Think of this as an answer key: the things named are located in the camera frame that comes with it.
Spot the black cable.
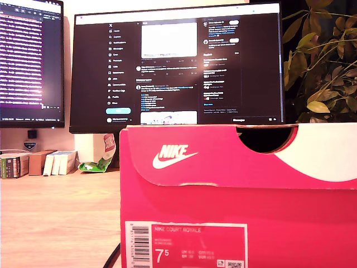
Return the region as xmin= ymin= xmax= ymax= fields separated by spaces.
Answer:
xmin=102 ymin=242 xmax=121 ymax=268

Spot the box with green label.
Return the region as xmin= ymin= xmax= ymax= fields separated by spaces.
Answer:
xmin=0 ymin=153 xmax=30 ymax=180

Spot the green leafy houseplant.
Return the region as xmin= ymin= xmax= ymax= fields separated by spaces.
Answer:
xmin=282 ymin=0 xmax=357 ymax=124

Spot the slim white box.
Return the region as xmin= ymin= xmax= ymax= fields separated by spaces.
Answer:
xmin=51 ymin=152 xmax=67 ymax=176
xmin=42 ymin=154 xmax=55 ymax=177

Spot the monitor with purple terminal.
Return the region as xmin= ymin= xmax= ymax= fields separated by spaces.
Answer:
xmin=0 ymin=0 xmax=65 ymax=129

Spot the brown cardboard box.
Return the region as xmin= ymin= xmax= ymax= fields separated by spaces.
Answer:
xmin=28 ymin=150 xmax=58 ymax=176

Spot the red and white snack bag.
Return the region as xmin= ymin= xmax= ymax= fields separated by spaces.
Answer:
xmin=103 ymin=133 xmax=117 ymax=161

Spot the white monitor stand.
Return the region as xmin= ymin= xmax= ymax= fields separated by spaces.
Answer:
xmin=74 ymin=133 xmax=94 ymax=164

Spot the green snack bag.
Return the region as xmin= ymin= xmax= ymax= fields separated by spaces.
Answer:
xmin=78 ymin=156 xmax=114 ymax=174

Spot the red Nike shoebox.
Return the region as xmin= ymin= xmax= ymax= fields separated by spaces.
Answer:
xmin=119 ymin=122 xmax=357 ymax=268

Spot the white box with blue print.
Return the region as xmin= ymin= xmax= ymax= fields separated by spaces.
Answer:
xmin=58 ymin=150 xmax=79 ymax=176

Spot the wide black computer monitor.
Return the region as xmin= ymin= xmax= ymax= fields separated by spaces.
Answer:
xmin=69 ymin=2 xmax=286 ymax=134

